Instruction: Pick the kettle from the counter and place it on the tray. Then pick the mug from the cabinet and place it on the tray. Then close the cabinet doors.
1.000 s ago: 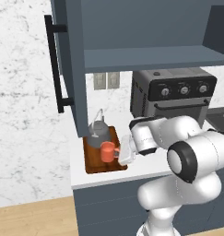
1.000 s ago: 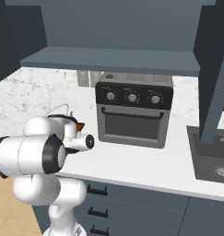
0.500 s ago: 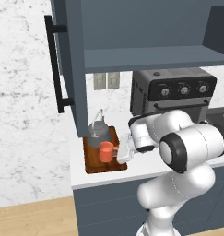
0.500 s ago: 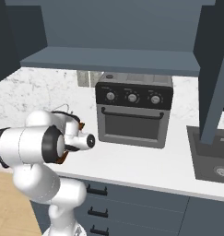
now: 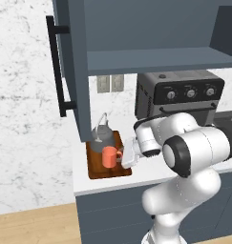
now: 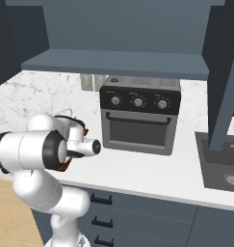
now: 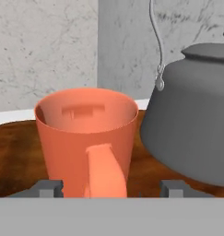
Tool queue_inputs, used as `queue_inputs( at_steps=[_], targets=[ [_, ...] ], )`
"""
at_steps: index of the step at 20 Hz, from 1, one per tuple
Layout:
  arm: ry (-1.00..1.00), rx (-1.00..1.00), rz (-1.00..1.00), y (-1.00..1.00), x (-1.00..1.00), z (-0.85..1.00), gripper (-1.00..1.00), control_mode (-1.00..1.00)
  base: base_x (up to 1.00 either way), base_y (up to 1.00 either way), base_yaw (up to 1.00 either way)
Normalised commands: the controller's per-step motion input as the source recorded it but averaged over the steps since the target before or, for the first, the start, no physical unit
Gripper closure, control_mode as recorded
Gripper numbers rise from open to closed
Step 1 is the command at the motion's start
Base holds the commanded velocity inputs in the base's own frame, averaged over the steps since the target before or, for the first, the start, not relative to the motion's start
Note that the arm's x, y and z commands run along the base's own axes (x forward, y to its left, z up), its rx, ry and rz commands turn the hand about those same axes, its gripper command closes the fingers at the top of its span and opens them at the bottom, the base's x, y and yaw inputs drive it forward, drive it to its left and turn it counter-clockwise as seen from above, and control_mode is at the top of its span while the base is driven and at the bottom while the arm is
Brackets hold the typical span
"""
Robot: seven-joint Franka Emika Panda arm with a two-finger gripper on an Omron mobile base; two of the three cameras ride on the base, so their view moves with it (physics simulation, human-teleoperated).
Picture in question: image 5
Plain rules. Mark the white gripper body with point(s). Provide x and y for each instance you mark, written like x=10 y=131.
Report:
x=129 y=154

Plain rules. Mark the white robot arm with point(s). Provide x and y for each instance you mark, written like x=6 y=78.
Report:
x=197 y=149

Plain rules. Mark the orange mug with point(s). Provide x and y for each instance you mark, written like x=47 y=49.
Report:
x=108 y=156

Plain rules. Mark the brown wooden tray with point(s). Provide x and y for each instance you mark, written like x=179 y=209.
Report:
x=98 y=165

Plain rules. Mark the grey kettle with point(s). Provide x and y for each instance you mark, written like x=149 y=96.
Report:
x=101 y=136

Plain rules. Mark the slate blue cabinet door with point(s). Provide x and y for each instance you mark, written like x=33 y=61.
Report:
x=73 y=60

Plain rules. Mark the slate blue base cabinets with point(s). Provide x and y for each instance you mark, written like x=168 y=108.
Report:
x=120 y=213

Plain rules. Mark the black toaster oven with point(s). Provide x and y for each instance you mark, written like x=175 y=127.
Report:
x=181 y=95

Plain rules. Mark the grey wall outlet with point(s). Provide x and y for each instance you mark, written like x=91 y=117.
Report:
x=103 y=84
x=117 y=83

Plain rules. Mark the slate blue wall cabinet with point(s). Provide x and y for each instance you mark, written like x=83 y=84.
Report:
x=158 y=38

